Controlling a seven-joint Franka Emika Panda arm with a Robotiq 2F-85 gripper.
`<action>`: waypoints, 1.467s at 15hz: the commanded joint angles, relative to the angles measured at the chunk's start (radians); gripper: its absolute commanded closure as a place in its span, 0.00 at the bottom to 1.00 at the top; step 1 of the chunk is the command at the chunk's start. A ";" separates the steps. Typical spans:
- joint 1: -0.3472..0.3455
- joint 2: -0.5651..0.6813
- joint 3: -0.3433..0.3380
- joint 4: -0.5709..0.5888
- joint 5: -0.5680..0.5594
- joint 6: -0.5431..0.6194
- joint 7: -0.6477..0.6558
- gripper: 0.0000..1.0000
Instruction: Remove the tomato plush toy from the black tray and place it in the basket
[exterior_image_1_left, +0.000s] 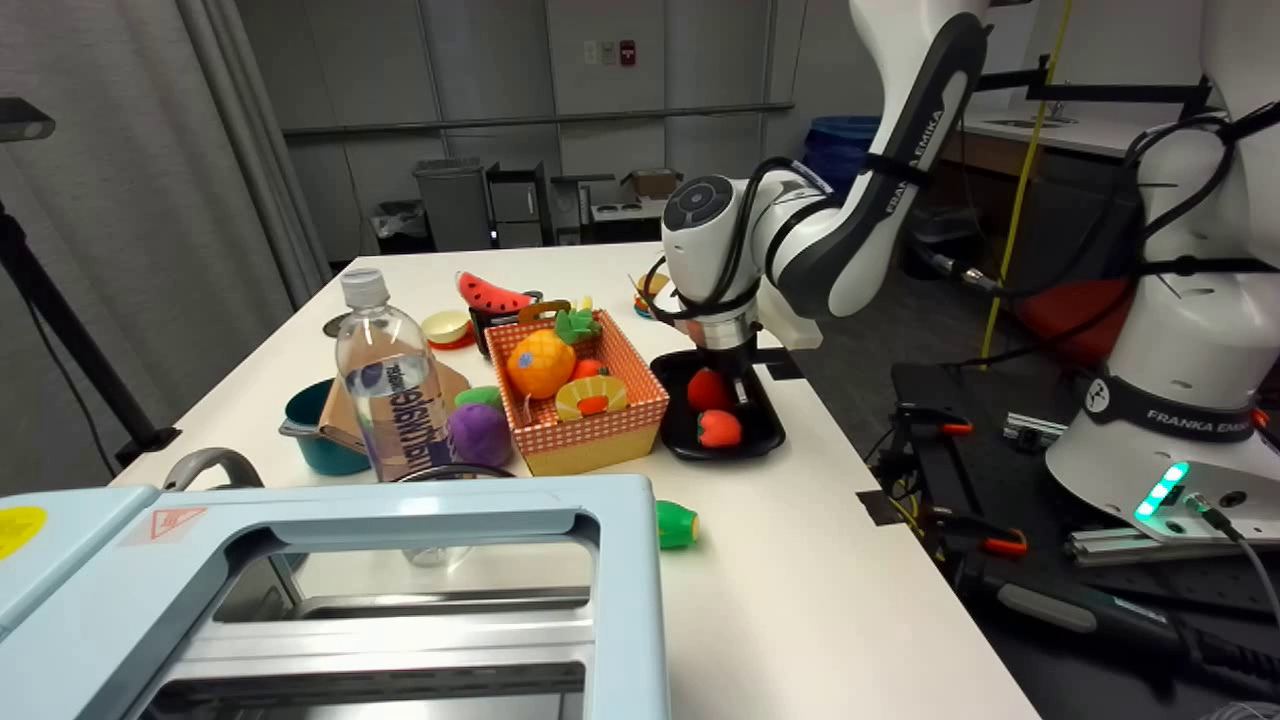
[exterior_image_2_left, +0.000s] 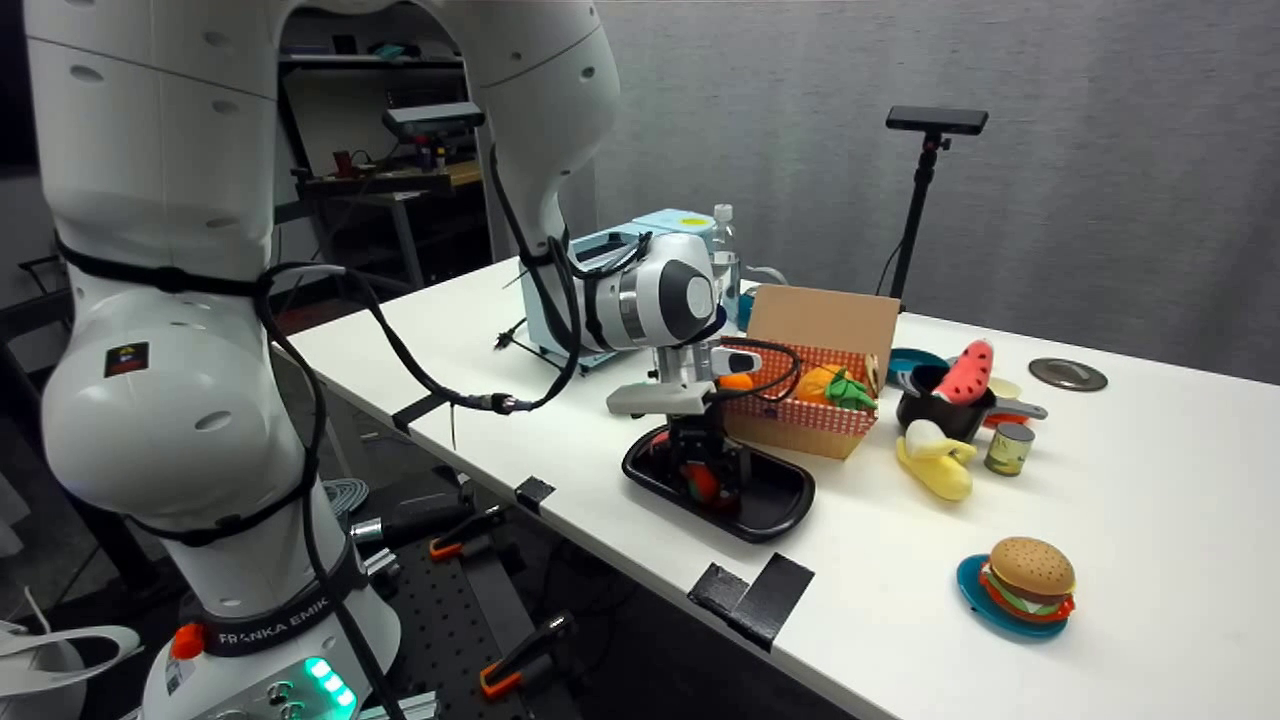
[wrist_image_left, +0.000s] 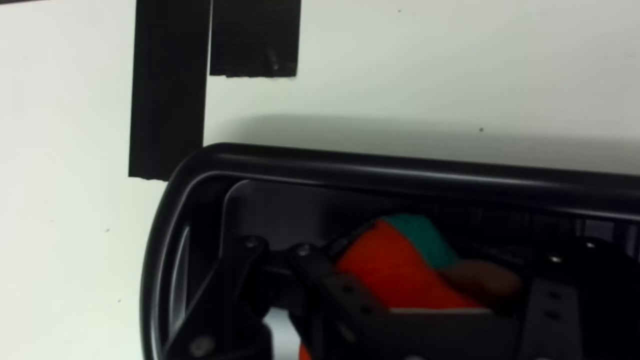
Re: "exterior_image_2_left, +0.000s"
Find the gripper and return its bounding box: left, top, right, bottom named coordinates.
left=667, top=408, right=753, bottom=510

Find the black tray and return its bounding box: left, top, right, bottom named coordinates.
left=621, top=424, right=817, bottom=545

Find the red checkered cardboard basket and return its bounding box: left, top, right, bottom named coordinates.
left=721, top=284, right=902, bottom=462

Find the orange plush with green leaves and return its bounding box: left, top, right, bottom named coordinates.
left=796, top=364, right=880, bottom=412

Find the banana plush toy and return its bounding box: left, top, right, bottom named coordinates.
left=895, top=419, right=979, bottom=503

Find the black toy pot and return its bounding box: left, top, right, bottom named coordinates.
left=896, top=364, right=997, bottom=444

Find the watermelon slice plush toy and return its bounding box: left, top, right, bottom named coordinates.
left=941, top=339, right=996, bottom=407

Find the toy burger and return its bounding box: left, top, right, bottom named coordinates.
left=978, top=536, right=1079, bottom=624

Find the clear water bottle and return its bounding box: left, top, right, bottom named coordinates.
left=711, top=203, right=743, bottom=323

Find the teal bowl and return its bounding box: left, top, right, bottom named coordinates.
left=886, top=346, right=952, bottom=382

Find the light blue toaster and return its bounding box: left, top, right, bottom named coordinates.
left=519, top=207, right=718, bottom=374

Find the black orange clamp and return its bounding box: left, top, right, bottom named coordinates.
left=477, top=611, right=580, bottom=700
left=429, top=504, right=512, bottom=562

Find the blue plate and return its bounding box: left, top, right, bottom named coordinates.
left=956, top=553, right=1072, bottom=642

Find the small tin can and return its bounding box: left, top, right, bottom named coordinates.
left=984, top=421, right=1037, bottom=478

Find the round metal lid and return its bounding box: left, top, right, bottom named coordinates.
left=1028, top=356, right=1110, bottom=393

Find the shelf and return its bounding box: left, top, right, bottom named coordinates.
left=276, top=36, right=493, bottom=293

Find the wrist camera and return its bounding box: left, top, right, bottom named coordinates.
left=606, top=382, right=718, bottom=418

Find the black cable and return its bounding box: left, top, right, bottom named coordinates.
left=492, top=316, right=547, bottom=353

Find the grey handled red toy utensil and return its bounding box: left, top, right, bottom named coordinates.
left=984, top=397, right=1050, bottom=430

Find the coil of grey cable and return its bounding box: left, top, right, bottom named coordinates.
left=321, top=477, right=372, bottom=517

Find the camera on tripod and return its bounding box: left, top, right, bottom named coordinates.
left=876, top=104, right=991, bottom=313

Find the camera on mount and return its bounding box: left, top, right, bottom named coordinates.
left=382, top=101, right=487, bottom=142

